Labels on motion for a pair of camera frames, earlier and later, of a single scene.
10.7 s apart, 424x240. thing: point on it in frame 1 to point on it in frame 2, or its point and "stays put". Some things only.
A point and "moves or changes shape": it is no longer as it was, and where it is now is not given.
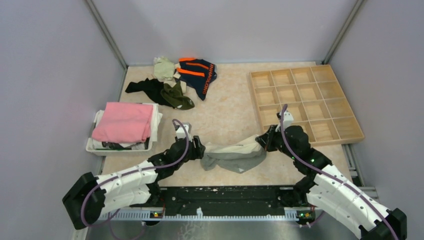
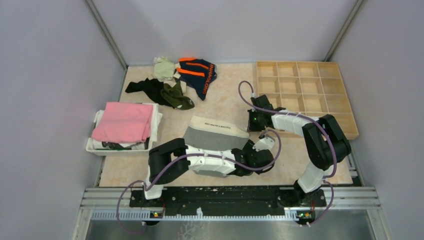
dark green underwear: [174, 96] stays put
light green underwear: [163, 68] stays put
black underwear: [152, 87] stays put
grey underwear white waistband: [239, 156] moves or changes shape
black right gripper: [266, 140] to [251, 126]
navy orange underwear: [197, 73] stays put
